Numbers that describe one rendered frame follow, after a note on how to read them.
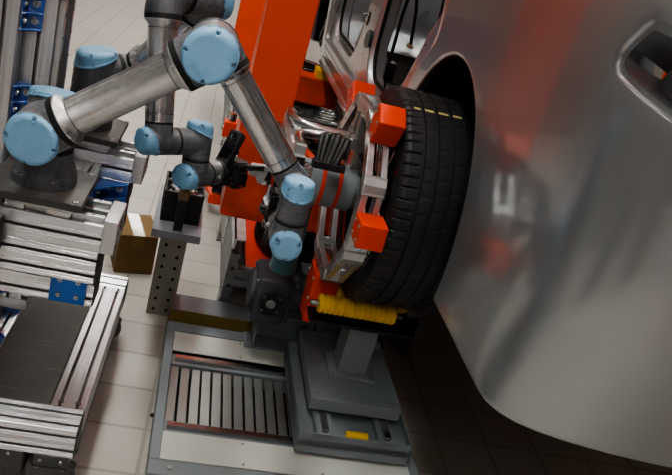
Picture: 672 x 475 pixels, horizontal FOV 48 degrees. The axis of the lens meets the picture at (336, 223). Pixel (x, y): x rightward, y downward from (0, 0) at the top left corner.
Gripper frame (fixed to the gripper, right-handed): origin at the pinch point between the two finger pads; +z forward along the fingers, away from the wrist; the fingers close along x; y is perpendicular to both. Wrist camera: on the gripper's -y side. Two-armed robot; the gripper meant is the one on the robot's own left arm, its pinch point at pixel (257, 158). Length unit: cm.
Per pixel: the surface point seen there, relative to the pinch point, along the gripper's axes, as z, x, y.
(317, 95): 198, -101, 15
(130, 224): 35, -80, 61
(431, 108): 6, 49, -31
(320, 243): 10.4, 23.5, 21.7
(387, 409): 9, 62, 63
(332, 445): -9, 55, 73
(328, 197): -4.1, 29.9, 1.2
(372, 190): -16, 48, -9
